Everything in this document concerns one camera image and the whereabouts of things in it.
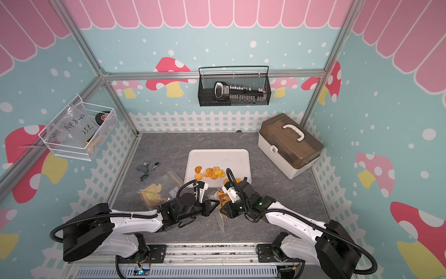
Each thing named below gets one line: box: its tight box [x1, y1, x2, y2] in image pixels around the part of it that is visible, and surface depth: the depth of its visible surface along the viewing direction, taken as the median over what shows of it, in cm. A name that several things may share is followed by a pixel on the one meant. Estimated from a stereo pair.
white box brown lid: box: [257, 112, 325, 180], surface depth 95 cm
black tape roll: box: [95, 110, 111, 126], surface depth 82 cm
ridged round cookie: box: [203, 167, 213, 178], surface depth 101 cm
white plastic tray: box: [184, 148, 252, 188], surface depth 108 cm
